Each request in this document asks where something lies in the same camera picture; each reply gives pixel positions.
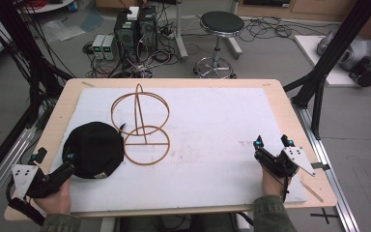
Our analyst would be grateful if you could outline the white box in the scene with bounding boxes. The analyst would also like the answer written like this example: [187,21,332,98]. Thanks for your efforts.
[126,6,140,21]

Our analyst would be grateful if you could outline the black cap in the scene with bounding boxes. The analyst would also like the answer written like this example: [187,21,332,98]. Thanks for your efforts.
[61,121,126,180]

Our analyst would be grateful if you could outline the white floor board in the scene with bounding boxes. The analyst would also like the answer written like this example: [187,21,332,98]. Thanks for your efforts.
[294,34,371,88]

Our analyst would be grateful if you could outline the black round stool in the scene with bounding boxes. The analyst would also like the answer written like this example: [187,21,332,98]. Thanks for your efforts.
[192,11,246,80]

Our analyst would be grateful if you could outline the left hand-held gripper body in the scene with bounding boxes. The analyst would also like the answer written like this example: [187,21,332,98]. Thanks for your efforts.
[11,161,75,200]

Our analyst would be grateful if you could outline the tangle of floor cables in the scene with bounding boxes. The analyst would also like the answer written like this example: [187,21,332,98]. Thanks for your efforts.
[82,38,182,79]

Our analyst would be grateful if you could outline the person's right hand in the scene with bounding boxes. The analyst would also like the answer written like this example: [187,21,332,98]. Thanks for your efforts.
[261,165,293,198]

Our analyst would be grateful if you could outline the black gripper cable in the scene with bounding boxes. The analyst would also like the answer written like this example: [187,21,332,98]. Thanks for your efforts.
[280,165,292,203]

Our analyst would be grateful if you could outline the person's left hand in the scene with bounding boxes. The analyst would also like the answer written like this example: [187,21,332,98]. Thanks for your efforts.
[33,178,72,217]

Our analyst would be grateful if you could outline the white table mat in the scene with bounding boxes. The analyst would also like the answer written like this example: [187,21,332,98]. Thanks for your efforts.
[49,87,308,214]

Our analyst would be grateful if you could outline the grey machine part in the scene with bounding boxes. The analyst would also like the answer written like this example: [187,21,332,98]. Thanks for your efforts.
[316,29,371,88]

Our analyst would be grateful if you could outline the black wrist strap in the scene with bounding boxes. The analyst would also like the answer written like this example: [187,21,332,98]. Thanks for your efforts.
[7,180,46,227]

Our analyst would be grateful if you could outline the grey power supply unit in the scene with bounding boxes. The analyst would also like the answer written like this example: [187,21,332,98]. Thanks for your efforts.
[91,34,106,61]
[101,34,116,61]

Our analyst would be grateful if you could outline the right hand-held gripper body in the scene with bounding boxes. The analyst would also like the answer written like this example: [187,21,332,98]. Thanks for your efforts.
[253,146,317,179]

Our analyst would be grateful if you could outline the black computer tower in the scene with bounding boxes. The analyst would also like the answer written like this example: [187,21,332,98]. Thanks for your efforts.
[113,5,159,63]

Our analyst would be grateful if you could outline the thin wooden stick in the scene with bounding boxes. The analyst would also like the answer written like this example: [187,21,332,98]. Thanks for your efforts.
[299,180,325,204]

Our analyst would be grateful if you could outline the person's legs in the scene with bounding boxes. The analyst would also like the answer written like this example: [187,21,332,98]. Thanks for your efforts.
[119,212,237,232]

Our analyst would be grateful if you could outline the black floor cables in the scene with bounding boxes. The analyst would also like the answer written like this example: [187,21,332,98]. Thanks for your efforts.
[238,15,329,44]

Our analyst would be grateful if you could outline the aluminium rail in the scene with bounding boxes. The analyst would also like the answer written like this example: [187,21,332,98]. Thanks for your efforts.
[292,100,362,232]
[0,124,44,217]

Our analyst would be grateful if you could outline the wooden hat stand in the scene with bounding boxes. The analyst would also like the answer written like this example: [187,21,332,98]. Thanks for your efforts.
[110,82,171,167]

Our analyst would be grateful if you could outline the black metal frame post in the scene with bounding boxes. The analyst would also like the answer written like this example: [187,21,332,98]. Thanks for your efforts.
[0,0,75,191]
[283,0,371,140]

